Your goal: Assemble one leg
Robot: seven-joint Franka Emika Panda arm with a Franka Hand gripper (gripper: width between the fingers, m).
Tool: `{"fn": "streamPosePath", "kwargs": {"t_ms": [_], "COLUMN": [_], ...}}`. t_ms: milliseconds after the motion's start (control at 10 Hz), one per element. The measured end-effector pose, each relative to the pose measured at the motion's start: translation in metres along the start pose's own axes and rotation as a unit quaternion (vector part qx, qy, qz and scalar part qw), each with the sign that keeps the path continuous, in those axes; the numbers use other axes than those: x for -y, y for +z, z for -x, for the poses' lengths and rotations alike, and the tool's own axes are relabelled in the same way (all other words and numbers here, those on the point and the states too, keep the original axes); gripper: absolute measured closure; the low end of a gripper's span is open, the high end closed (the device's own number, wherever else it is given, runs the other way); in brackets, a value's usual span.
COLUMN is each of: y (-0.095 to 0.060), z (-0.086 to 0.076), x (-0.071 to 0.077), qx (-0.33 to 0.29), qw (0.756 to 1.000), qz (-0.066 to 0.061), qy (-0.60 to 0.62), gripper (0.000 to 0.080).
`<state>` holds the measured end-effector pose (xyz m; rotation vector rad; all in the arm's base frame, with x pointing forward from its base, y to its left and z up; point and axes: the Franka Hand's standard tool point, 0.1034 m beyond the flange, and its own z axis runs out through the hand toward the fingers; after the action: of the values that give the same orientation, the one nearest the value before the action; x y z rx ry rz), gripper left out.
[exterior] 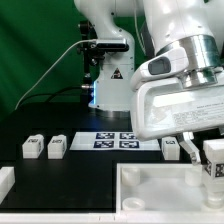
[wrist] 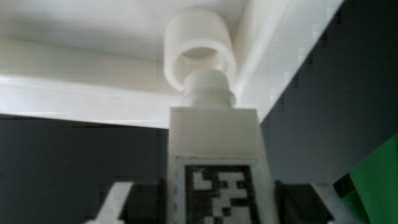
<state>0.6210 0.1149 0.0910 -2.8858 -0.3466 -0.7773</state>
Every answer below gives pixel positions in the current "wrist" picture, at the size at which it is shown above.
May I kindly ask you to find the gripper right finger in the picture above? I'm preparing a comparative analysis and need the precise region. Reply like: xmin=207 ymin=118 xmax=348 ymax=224
xmin=312 ymin=184 xmax=362 ymax=224

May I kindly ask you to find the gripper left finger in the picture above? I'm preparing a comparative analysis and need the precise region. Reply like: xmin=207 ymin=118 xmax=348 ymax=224
xmin=83 ymin=182 xmax=133 ymax=224

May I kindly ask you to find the white leg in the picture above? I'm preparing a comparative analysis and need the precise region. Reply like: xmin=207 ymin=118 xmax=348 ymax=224
xmin=165 ymin=69 xmax=278 ymax=224

